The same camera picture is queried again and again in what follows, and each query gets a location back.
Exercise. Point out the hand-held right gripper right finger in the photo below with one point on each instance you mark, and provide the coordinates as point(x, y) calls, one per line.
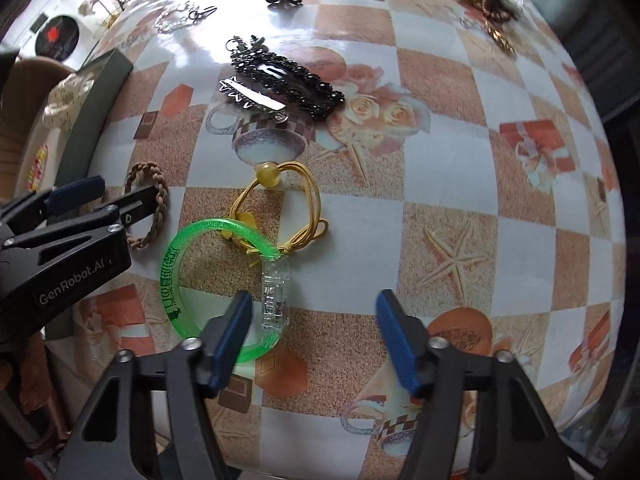
point(397, 345)

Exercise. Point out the pale metal hair clip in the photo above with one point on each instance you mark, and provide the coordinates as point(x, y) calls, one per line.
point(255, 97)

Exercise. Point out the cream tray with green rim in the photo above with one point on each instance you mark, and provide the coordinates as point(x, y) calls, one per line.
point(100, 110)

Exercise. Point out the black rhinestone hair clip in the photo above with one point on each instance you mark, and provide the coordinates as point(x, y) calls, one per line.
point(310, 85)

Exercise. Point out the green translucent bangle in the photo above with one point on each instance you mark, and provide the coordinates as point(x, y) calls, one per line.
point(170, 280)

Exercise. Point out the checkered printed tablecloth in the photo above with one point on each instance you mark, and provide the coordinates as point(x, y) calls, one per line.
point(450, 110)

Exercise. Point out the brown leather chair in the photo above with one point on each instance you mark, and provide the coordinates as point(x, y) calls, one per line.
point(35, 67)

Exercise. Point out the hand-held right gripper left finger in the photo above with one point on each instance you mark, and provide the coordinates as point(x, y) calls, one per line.
point(234, 340)

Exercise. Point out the white polka dot scrunchie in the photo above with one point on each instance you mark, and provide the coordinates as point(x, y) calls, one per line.
point(62, 100)

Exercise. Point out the white washing machine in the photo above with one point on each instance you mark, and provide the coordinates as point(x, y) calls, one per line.
point(60, 35)

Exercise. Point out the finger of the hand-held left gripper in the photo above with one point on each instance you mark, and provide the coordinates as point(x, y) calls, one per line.
point(75, 193)
point(140, 200)

